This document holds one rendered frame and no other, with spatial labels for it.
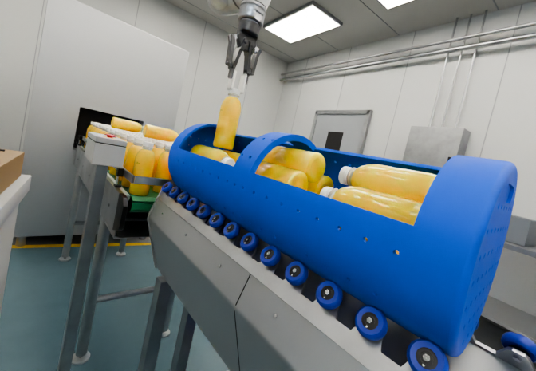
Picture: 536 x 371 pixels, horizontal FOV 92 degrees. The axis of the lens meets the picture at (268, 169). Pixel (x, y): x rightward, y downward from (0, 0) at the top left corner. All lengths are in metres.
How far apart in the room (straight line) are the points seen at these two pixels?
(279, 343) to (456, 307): 0.30
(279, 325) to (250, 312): 0.08
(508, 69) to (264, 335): 3.87
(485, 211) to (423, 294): 0.12
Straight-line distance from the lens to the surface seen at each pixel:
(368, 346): 0.47
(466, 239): 0.36
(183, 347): 1.34
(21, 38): 5.36
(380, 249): 0.39
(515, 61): 4.10
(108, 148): 1.09
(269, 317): 0.56
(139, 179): 1.10
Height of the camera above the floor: 1.17
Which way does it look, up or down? 3 degrees down
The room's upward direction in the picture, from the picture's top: 13 degrees clockwise
